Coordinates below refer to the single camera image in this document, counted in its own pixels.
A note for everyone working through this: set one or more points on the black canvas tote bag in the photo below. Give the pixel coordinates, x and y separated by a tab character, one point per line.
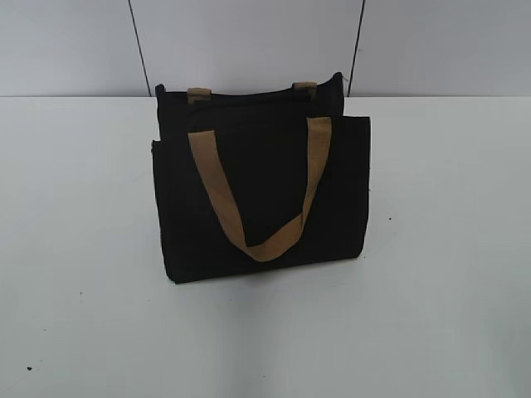
251	183

